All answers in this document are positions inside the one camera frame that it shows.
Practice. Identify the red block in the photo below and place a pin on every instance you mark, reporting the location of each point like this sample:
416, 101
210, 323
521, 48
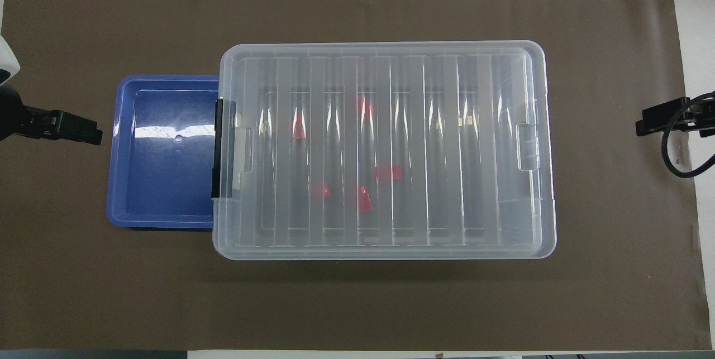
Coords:
364, 201
363, 106
299, 129
322, 191
388, 172

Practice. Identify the clear ribbed box lid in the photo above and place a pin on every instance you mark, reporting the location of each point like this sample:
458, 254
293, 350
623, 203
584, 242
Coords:
447, 152

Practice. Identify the brown table mat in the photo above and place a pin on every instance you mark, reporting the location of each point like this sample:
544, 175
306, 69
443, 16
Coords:
357, 303

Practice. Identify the blue plastic tray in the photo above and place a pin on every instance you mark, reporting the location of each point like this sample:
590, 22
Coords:
162, 180

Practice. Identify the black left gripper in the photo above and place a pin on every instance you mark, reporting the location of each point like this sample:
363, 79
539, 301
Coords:
14, 119

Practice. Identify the clear plastic storage box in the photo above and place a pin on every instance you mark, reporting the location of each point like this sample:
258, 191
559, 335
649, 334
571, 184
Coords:
262, 214

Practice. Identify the black box latch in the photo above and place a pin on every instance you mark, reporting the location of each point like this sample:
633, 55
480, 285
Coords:
217, 147

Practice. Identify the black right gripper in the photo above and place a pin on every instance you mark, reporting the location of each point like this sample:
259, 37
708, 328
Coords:
709, 124

